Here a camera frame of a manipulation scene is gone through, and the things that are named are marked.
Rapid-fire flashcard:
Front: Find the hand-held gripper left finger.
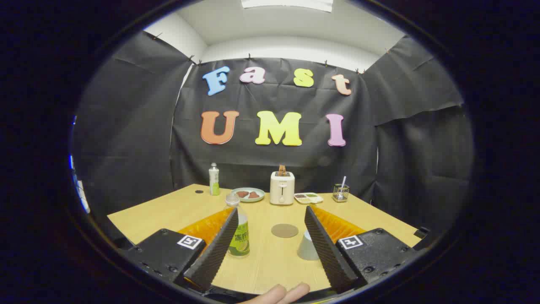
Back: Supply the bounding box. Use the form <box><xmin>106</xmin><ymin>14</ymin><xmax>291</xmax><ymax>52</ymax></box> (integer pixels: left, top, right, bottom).
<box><xmin>120</xmin><ymin>207</ymin><xmax>240</xmax><ymax>293</ymax></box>

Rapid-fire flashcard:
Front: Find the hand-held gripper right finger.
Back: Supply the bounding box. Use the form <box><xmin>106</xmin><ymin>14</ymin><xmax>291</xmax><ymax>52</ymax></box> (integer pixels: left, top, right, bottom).
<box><xmin>304</xmin><ymin>205</ymin><xmax>418</xmax><ymax>294</ymax></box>

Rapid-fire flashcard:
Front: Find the white cup with handle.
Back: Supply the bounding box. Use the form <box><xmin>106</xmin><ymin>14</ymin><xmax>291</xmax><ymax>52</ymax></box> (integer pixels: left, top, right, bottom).
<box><xmin>297</xmin><ymin>230</ymin><xmax>321</xmax><ymax>261</ymax></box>

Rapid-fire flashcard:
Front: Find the clear juice bottle green label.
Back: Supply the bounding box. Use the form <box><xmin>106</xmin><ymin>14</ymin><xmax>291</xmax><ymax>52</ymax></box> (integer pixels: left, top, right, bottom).
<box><xmin>224</xmin><ymin>193</ymin><xmax>250</xmax><ymax>257</ymax></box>

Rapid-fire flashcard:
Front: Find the round brown coaster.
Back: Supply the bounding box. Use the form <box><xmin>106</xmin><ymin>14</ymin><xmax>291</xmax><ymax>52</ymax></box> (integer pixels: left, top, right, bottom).
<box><xmin>271</xmin><ymin>223</ymin><xmax>299</xmax><ymax>238</ymax></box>

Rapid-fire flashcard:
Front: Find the slim white green bottle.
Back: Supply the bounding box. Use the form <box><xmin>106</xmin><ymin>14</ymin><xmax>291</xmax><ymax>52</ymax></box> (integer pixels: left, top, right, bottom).
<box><xmin>209</xmin><ymin>163</ymin><xmax>220</xmax><ymax>196</ymax></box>

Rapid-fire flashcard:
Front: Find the wooden table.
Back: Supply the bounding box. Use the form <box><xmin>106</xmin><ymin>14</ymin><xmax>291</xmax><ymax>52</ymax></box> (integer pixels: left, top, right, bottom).
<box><xmin>108</xmin><ymin>184</ymin><xmax>422</xmax><ymax>295</ymax></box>

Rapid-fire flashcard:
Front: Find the white divided snack tray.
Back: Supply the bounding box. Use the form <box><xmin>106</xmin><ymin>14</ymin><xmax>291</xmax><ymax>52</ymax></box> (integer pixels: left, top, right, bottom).
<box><xmin>294</xmin><ymin>193</ymin><xmax>324</xmax><ymax>205</ymax></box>

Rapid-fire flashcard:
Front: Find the pale green plate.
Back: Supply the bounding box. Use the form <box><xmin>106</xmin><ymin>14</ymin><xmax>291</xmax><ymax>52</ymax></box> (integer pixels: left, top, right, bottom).
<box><xmin>231</xmin><ymin>187</ymin><xmax>265</xmax><ymax>203</ymax></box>

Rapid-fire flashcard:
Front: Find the white toaster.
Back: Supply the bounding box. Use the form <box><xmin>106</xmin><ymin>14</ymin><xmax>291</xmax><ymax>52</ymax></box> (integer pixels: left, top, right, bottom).
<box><xmin>270</xmin><ymin>171</ymin><xmax>295</xmax><ymax>206</ymax></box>

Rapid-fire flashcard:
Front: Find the ceiling light panel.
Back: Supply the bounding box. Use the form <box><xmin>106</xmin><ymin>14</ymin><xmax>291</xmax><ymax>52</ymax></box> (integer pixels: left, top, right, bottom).
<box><xmin>241</xmin><ymin>0</ymin><xmax>334</xmax><ymax>12</ymax></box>

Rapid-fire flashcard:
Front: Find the wire mesh holder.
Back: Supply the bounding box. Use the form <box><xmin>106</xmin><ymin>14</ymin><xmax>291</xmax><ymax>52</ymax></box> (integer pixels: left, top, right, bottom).
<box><xmin>332</xmin><ymin>184</ymin><xmax>350</xmax><ymax>203</ymax></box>

